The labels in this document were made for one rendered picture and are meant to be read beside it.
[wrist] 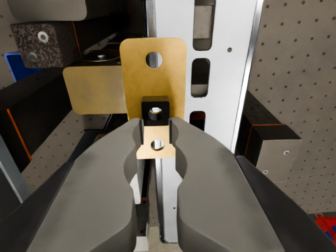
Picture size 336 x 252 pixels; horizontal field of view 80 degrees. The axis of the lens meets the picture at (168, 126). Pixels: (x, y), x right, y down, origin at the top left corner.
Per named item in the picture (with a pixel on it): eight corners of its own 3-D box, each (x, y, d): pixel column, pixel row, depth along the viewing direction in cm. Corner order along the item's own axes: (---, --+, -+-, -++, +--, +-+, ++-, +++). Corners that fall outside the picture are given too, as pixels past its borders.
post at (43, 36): (120, 32, 60) (64, 68, 25) (103, 32, 60) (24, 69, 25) (118, 13, 57) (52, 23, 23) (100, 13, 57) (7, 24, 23)
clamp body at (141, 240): (153, 162, 86) (148, 251, 55) (125, 163, 86) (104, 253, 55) (152, 148, 82) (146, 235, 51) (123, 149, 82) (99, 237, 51)
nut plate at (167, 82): (182, 155, 16) (184, 165, 15) (133, 156, 15) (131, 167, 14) (186, 37, 11) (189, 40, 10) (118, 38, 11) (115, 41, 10)
